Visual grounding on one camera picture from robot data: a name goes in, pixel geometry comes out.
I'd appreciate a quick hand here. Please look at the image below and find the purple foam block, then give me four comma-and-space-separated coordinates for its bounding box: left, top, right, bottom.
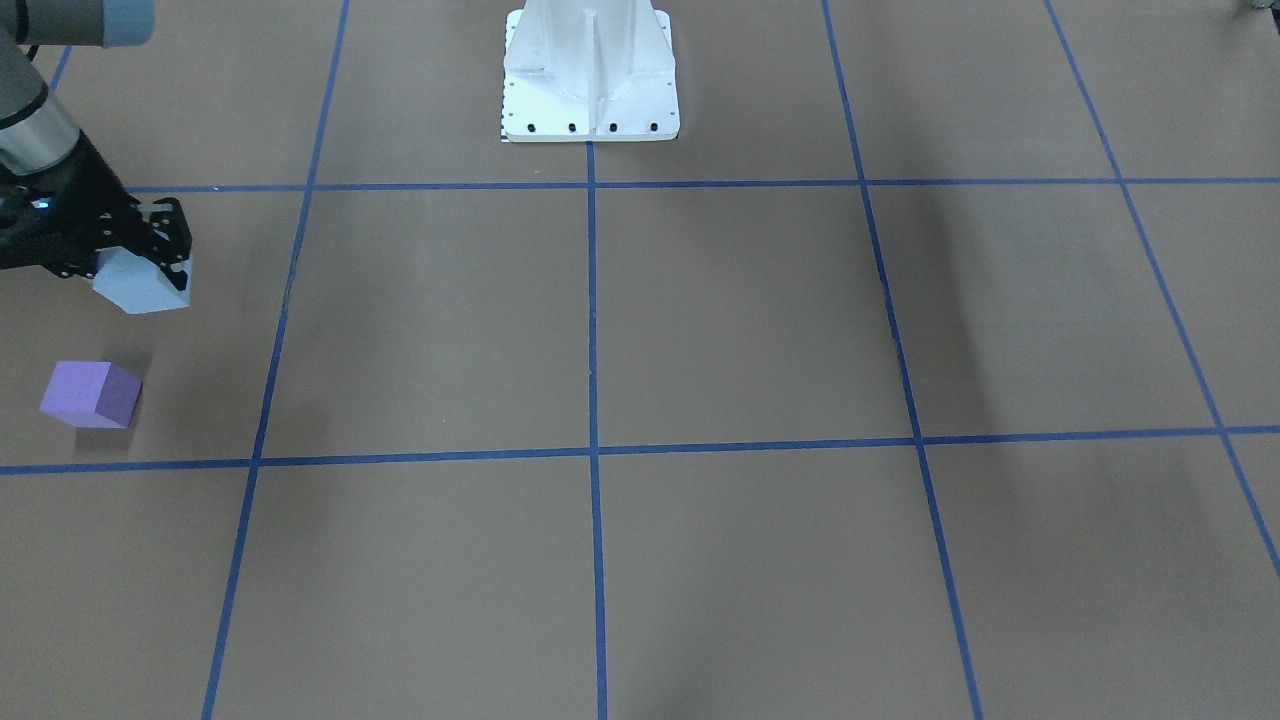
38, 361, 142, 429

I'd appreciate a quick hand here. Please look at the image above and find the light blue foam block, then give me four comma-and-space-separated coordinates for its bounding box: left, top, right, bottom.
92, 247, 193, 315

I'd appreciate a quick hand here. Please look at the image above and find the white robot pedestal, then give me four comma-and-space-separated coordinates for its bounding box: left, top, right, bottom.
500, 1, 681, 143

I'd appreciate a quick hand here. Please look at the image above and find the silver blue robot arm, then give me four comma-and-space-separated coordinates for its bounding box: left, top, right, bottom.
1, 1, 192, 293

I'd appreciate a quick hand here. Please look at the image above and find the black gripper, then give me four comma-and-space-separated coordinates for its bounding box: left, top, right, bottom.
1, 135, 192, 293

